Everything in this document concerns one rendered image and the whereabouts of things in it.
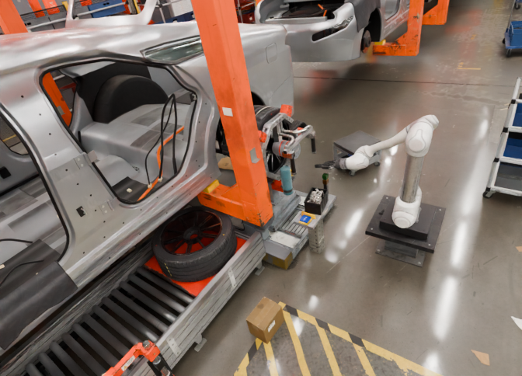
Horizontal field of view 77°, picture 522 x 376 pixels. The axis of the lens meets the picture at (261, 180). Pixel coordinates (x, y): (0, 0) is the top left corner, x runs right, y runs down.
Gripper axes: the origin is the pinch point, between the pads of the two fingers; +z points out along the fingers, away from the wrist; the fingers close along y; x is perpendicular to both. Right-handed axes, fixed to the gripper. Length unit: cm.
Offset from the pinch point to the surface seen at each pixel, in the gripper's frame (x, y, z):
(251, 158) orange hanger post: -47, 63, 7
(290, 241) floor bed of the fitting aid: 56, 36, 33
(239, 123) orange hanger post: -72, 66, 1
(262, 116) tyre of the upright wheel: -55, 11, 27
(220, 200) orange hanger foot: -12, 63, 58
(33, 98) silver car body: -132, 138, 56
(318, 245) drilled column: 60, 33, 7
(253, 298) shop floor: 62, 96, 39
